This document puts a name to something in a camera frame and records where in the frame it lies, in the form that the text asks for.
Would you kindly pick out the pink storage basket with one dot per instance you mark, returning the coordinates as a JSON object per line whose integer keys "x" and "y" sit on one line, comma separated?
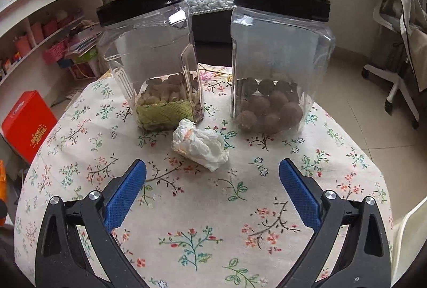
{"x": 55, "y": 51}

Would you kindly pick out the clear jar with dark balls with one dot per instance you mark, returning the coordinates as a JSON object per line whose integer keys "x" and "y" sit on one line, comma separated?
{"x": 277, "y": 58}

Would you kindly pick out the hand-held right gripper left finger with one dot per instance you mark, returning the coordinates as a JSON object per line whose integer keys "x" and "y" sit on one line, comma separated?
{"x": 126, "y": 194}

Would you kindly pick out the red cardboard box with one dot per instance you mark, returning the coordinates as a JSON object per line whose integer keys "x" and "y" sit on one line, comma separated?
{"x": 28, "y": 124}

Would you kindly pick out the white tissue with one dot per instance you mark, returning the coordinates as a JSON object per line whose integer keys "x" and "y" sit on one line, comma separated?
{"x": 200, "y": 144}

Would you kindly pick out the orange plastic item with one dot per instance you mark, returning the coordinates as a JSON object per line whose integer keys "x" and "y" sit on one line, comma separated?
{"x": 2, "y": 191}

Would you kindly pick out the floral tablecloth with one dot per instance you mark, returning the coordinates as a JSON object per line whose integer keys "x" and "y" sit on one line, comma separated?
{"x": 206, "y": 208}

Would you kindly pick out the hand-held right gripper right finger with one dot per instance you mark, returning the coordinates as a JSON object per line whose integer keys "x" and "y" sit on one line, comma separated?
{"x": 300, "y": 194}

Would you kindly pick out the bed with quilted cover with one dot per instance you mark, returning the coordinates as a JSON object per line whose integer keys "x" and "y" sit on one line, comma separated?
{"x": 208, "y": 1}

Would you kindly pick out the white office chair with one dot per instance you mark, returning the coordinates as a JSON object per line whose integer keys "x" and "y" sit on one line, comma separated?
{"x": 397, "y": 74}

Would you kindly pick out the clear jar with pale nuts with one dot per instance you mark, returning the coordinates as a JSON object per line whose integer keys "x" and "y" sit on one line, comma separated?
{"x": 150, "y": 58}

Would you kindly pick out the white plastic bin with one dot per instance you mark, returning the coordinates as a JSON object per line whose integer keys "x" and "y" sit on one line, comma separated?
{"x": 410, "y": 241}

